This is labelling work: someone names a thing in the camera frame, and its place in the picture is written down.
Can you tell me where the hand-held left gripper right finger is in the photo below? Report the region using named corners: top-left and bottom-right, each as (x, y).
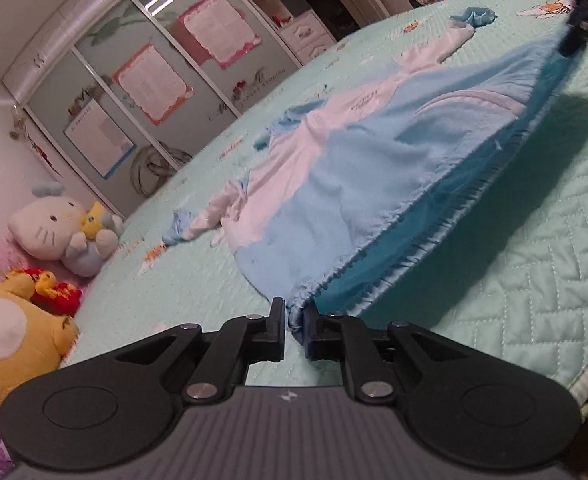
top-left (301, 305), bottom-right (475, 406)

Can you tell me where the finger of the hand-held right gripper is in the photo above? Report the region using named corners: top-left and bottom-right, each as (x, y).
top-left (558, 7), bottom-right (588, 58)

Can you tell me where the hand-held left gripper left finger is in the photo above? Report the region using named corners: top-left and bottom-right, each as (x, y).
top-left (115, 297), bottom-right (285, 407)

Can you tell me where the blue and white hoodie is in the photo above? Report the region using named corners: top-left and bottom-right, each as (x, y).
top-left (161, 6), bottom-right (572, 346)

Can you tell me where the small yellow plush doll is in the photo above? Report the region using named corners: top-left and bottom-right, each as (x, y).
top-left (81, 201), bottom-right (112, 241)

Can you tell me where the red plush toy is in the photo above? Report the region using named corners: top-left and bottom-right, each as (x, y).
top-left (6, 267), bottom-right (83, 317)

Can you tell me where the green quilted bedspread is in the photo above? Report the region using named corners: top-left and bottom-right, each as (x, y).
top-left (61, 0), bottom-right (588, 411)

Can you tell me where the white cat plush toy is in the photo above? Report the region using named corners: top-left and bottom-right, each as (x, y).
top-left (8, 182), bottom-right (124, 278)

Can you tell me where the blue bordered poster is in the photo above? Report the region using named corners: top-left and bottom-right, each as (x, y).
top-left (64, 99), bottom-right (135, 180)

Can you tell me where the yellow plush toy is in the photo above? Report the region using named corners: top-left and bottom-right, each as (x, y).
top-left (0, 270), bottom-right (80, 413)

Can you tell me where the white drawer cabinet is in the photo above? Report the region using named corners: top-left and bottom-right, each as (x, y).
top-left (274, 10), bottom-right (337, 63)

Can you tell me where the orange bordered poster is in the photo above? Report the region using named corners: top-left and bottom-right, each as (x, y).
top-left (112, 42), bottom-right (195, 127)

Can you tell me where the pink bordered poster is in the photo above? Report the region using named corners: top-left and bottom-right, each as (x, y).
top-left (176, 0), bottom-right (262, 70)

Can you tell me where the white sliding door wardrobe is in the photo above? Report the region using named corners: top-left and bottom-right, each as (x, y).
top-left (1, 0), bottom-right (305, 221)

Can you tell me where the coiled grey hose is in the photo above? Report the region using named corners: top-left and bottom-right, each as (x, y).
top-left (131, 145), bottom-right (192, 196)

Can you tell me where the artificial flower wall decoration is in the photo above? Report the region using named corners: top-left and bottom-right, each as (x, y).
top-left (8, 105), bottom-right (63, 177)

